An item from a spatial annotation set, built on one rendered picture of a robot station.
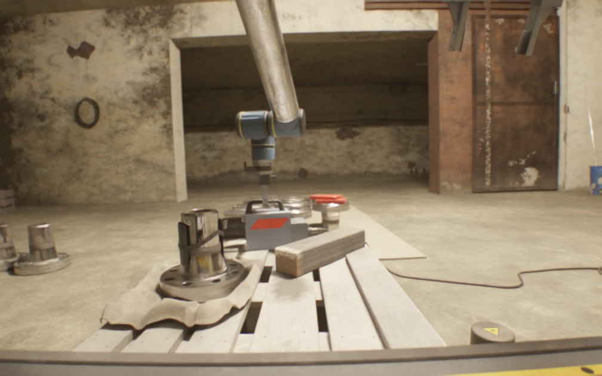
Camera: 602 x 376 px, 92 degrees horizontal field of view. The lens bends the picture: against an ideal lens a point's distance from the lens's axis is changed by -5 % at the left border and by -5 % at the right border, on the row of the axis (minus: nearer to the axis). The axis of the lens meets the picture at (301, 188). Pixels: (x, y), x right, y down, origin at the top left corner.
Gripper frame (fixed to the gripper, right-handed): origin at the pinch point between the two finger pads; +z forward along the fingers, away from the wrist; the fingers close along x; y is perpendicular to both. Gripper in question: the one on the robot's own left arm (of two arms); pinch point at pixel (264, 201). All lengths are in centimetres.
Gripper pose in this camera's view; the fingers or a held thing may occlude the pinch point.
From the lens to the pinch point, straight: 146.3
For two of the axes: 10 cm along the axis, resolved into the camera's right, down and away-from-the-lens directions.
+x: -1.7, -0.7, 9.8
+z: 0.3, 10.0, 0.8
